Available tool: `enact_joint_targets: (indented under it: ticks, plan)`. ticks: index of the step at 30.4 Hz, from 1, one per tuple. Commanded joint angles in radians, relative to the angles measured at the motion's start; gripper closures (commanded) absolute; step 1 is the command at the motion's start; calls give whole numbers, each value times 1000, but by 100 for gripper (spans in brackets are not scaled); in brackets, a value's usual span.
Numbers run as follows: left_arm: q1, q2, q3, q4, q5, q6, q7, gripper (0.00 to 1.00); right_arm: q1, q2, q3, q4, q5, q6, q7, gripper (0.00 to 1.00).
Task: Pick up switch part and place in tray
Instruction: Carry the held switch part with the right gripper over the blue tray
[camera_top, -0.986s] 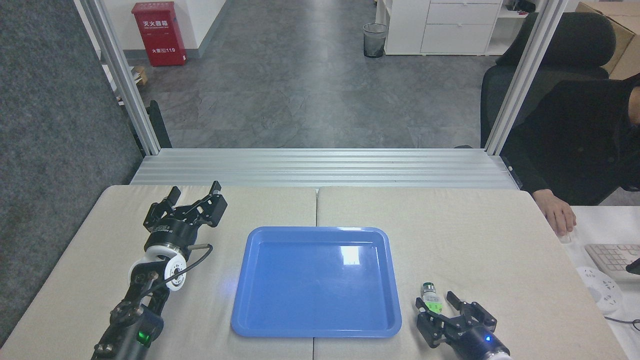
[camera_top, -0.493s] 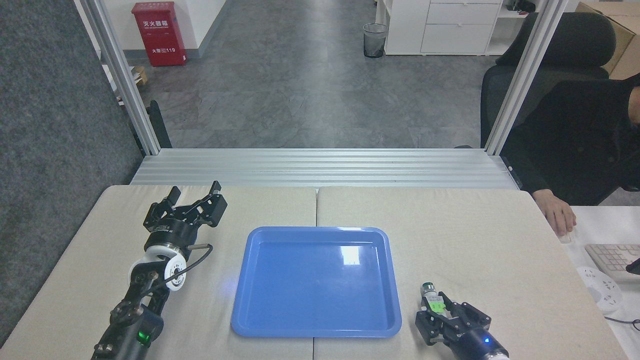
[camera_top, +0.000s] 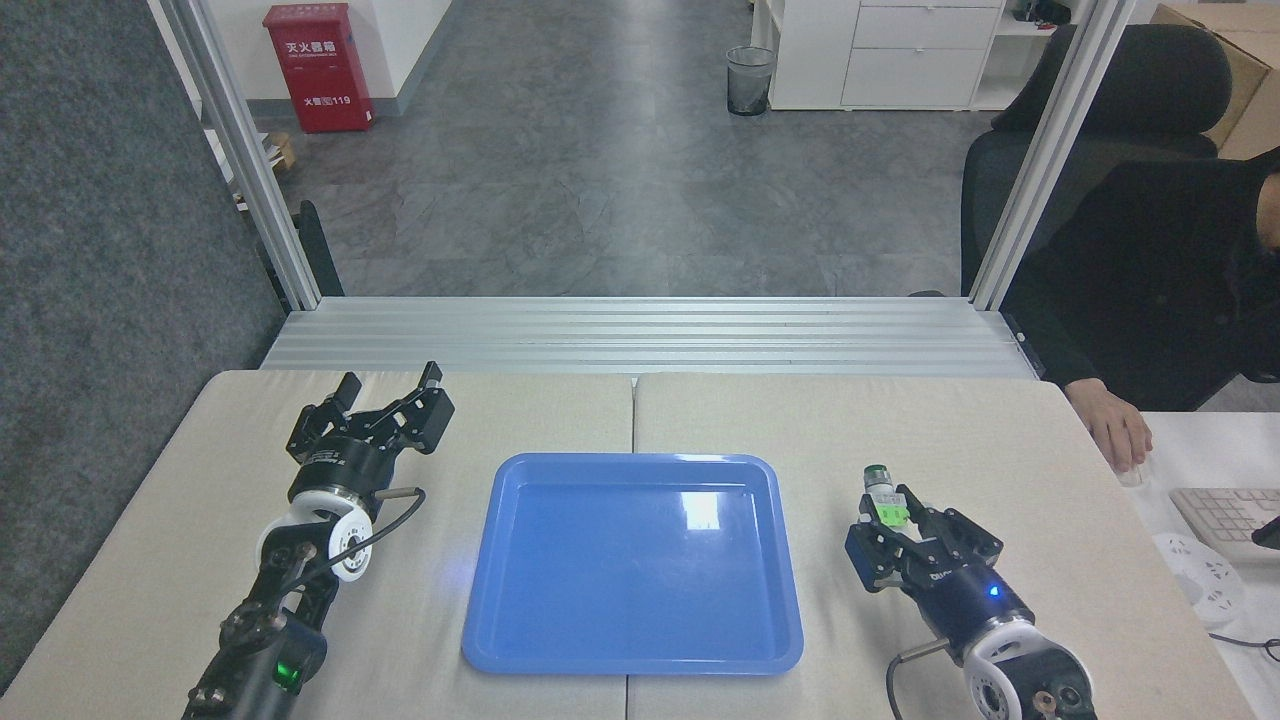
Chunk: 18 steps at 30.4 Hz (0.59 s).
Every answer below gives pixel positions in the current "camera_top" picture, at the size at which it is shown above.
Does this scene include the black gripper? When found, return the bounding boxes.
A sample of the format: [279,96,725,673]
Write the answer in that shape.
[286,362,456,499]
[844,486,1037,657]

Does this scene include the green and white switch part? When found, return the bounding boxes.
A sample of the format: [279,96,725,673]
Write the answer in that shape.
[861,463,912,531]

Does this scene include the blue plastic tray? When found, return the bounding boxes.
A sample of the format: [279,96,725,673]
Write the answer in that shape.
[461,452,805,676]

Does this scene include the person's hand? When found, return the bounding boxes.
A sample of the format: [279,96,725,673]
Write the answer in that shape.
[1062,378,1154,474]

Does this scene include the white power strip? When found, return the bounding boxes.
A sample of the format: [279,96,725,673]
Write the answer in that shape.
[1151,532,1250,630]

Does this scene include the white keyboard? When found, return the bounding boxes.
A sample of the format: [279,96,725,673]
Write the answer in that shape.
[1169,486,1280,563]

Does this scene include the person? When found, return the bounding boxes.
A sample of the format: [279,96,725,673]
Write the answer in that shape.
[1003,146,1280,412]

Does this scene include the red fire extinguisher box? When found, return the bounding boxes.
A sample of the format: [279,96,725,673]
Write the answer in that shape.
[263,3,375,135]

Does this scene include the white drawer cabinet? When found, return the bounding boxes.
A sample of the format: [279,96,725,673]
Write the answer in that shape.
[750,0,1011,112]

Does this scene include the black mesh waste bin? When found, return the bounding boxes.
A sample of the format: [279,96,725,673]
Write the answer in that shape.
[726,46,778,117]

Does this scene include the black office chair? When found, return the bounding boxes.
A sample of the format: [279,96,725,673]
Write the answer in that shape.
[908,22,1234,301]

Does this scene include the brown cardboard box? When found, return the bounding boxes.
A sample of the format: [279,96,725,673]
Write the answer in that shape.
[1150,3,1280,161]

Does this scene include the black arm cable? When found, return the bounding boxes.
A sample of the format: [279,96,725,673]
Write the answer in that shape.
[300,486,427,591]
[886,638,951,720]

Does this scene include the silver aluminium post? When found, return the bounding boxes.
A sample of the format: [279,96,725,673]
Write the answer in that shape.
[148,0,323,312]
[967,0,1138,312]

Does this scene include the silver aluminium rail bed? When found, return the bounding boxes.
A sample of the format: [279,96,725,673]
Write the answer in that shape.
[259,295,1042,380]

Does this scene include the thin black desk cable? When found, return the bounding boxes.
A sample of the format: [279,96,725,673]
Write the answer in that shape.
[1207,631,1280,663]

